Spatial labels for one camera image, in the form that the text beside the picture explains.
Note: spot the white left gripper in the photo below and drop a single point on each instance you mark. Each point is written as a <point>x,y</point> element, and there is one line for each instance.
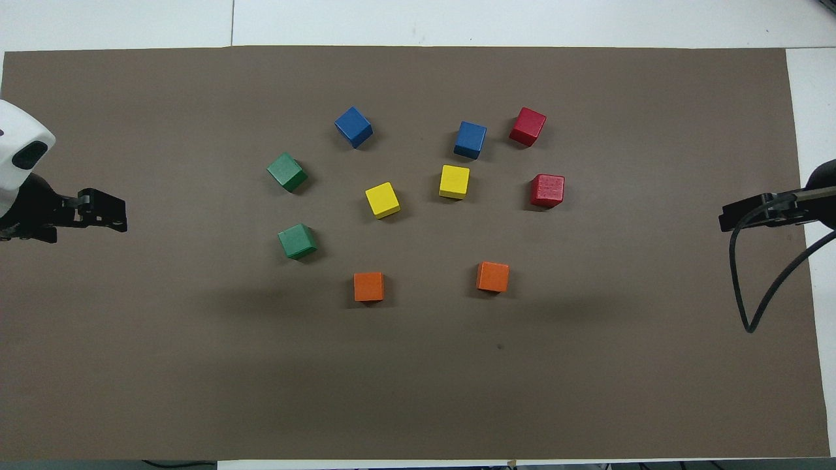
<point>16,130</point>

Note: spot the red wooden cube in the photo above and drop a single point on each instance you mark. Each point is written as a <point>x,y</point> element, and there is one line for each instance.
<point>528,126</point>
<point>547,190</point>

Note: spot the green wooden cube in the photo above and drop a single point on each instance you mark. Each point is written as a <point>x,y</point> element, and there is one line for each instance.
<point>297,241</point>
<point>287,172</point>

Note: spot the orange wooden cube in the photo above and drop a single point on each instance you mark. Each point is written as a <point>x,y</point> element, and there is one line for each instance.
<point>369,286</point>
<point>492,277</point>

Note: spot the blue wooden cube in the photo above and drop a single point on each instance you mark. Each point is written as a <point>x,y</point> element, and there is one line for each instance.
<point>470,140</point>
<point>353,126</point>

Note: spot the yellow wooden cube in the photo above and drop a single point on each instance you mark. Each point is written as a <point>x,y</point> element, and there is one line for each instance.
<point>382,200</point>
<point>454,181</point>

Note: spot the brown paper mat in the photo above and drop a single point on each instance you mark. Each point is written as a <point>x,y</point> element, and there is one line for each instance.
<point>418,391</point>

